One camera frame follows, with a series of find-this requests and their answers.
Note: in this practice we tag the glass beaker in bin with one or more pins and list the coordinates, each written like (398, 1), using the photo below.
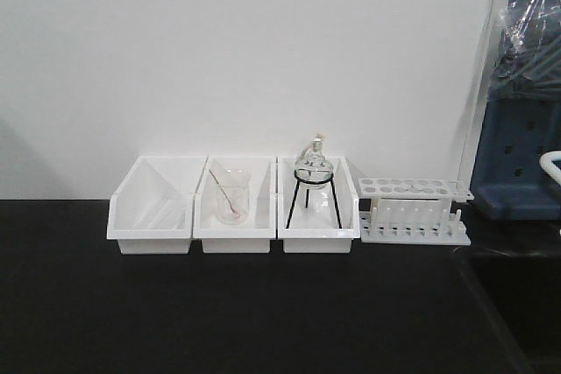
(236, 184)

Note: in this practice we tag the glass alcohol lamp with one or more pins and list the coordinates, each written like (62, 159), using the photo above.
(311, 167)

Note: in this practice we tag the white middle storage bin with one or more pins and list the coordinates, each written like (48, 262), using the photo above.
(259, 230)

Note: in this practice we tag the white storage bin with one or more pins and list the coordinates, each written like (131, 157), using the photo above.
(259, 230)
(151, 212)
(314, 229)

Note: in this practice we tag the glass stirring rod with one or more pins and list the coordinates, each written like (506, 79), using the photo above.
(234, 212)

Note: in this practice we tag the white right storage bin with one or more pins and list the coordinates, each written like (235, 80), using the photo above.
(314, 229)

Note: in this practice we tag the white test tube rack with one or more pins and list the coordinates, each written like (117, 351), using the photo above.
(413, 211)

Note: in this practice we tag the white left storage bin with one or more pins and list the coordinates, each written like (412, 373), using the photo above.
(151, 212)

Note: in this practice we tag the blue-grey pegboard drying rack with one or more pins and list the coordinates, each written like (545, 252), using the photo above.
(507, 180)

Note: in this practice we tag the white lab faucet green knobs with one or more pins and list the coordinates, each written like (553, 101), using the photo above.
(548, 162)

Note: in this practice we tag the clear plastic bag of pegs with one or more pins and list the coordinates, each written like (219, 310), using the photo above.
(528, 66)

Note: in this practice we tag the black lab sink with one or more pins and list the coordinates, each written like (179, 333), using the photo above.
(519, 292)

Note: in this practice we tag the black wire tripod stand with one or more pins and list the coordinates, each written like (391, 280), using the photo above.
(294, 199)

